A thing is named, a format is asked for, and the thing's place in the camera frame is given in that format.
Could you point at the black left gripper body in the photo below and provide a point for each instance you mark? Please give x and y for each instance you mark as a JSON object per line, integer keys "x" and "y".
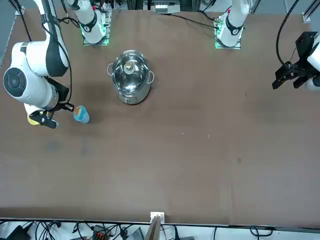
{"x": 306, "y": 42}

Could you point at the steel electric pot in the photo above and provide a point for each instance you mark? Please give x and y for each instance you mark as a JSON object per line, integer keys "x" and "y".
{"x": 135, "y": 97}

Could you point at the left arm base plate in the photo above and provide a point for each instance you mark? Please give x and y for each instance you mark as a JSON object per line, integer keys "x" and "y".
{"x": 235, "y": 47}

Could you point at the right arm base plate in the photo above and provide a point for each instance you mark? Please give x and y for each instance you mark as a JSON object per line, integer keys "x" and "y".
{"x": 87, "y": 44}

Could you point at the grey breaker box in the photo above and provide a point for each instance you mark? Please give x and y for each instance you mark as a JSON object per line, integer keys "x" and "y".
{"x": 160, "y": 7}

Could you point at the aluminum frame corner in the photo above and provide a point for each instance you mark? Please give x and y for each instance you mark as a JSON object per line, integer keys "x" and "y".
{"x": 307, "y": 16}
{"x": 20, "y": 11}

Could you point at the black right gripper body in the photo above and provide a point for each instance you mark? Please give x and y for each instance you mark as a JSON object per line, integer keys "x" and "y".
{"x": 62, "y": 92}

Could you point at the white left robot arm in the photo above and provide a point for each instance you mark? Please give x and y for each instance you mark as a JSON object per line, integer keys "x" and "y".
{"x": 231, "y": 27}

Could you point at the blue plastic cup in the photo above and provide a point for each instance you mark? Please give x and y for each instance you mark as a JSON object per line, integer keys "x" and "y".
{"x": 85, "y": 118}

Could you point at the black power adapter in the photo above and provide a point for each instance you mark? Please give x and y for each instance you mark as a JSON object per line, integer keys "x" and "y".
{"x": 17, "y": 233}

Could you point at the glass pot lid with knob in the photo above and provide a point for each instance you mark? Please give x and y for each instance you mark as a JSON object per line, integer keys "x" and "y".
{"x": 130, "y": 82}

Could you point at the yellow plastic bowl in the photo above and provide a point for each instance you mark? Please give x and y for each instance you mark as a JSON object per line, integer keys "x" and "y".
{"x": 32, "y": 122}

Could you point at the white mounting bracket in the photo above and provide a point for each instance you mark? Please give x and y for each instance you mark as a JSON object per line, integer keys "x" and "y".
{"x": 161, "y": 215}

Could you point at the power strip with orange plugs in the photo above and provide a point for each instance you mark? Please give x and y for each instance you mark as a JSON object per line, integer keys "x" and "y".
{"x": 100, "y": 233}

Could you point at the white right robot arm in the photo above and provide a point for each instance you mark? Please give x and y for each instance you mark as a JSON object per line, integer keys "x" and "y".
{"x": 32, "y": 57}

